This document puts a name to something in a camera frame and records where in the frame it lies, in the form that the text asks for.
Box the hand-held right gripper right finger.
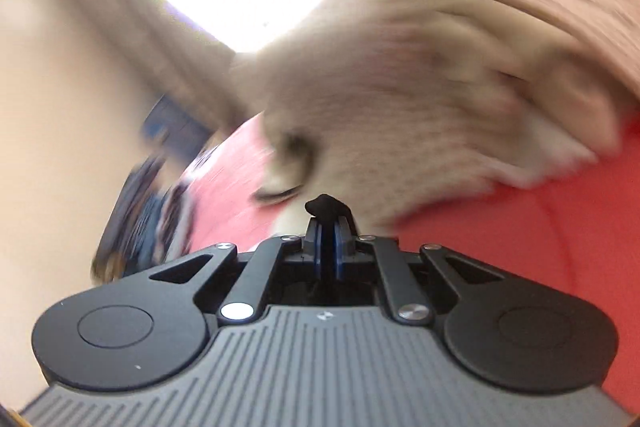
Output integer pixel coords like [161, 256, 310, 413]
[327, 214, 506, 324]

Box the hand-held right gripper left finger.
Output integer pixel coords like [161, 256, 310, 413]
[147, 217, 327, 324]

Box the black t-shirt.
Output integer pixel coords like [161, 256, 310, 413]
[305, 194, 351, 223]

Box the stack of folded clothes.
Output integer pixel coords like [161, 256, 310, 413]
[92, 152, 201, 283]

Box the red floral blanket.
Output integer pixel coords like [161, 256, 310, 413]
[170, 112, 640, 413]

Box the blue storage box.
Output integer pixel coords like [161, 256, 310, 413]
[142, 94, 211, 158]

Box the houndstooth knit sweater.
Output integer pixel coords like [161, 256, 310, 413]
[230, 0, 640, 228]

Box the beige curtain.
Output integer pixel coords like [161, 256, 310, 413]
[30, 0, 251, 132]

